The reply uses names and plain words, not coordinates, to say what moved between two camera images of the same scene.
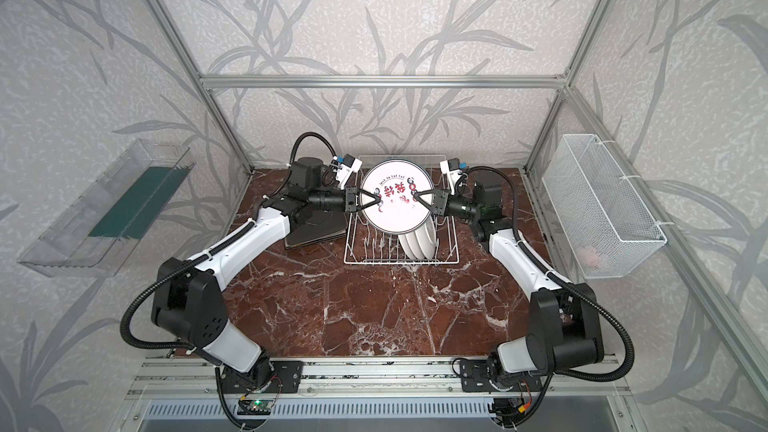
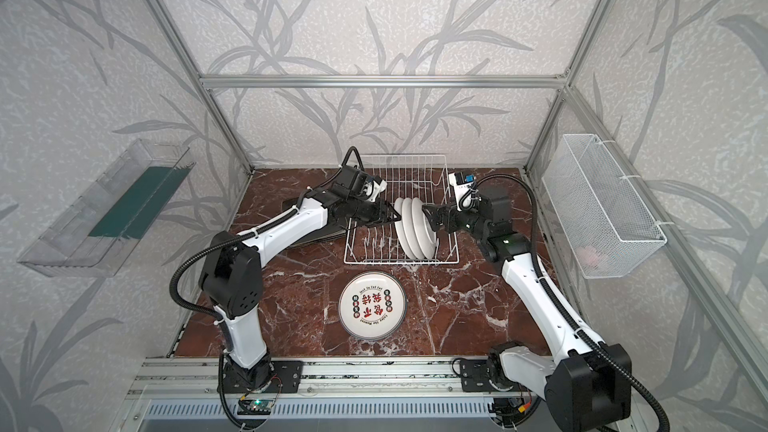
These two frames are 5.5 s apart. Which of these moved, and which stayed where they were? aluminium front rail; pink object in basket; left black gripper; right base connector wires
Moved: left black gripper
Stayed: pink object in basket; right base connector wires; aluminium front rail
